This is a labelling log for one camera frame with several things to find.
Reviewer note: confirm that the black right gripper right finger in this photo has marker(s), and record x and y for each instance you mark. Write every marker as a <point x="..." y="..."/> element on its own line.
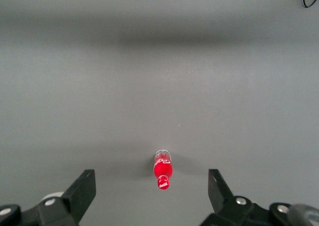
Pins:
<point x="221" y="198"/>

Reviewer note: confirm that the red cola bottle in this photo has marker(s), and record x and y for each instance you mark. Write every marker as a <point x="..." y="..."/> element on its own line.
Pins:
<point x="163" y="170"/>

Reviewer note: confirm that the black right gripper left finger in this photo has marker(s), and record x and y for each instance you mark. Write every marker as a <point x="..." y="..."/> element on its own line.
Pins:
<point x="79" y="193"/>

